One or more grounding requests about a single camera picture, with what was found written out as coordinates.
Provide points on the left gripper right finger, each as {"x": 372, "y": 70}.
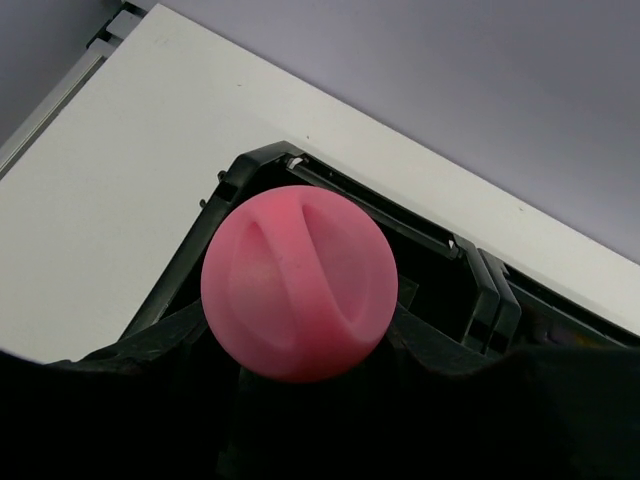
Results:
{"x": 420, "y": 407}

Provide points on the pink-capped small bottle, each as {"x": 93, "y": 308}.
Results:
{"x": 299, "y": 284}

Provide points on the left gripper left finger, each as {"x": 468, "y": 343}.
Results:
{"x": 150, "y": 406}

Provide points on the black four-compartment organizer tray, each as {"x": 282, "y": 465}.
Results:
{"x": 464, "y": 292}

